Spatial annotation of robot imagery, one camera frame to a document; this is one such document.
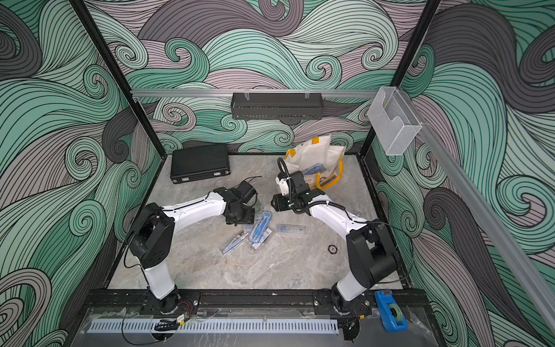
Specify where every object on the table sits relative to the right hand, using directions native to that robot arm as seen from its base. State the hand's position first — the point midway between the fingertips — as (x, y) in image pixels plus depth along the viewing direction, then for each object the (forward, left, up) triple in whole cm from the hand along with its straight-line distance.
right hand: (273, 203), depth 87 cm
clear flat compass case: (-7, -7, -10) cm, 14 cm away
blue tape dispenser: (-38, -37, -6) cm, 54 cm away
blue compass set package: (-2, +3, -9) cm, 10 cm away
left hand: (-4, +11, -6) cm, 13 cm away
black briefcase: (+31, +40, -7) cm, 51 cm away
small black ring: (-15, -23, -11) cm, 30 cm away
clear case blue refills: (-9, +6, -8) cm, 14 cm away
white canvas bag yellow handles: (+30, -25, -8) cm, 40 cm away
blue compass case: (+26, -23, -8) cm, 35 cm away
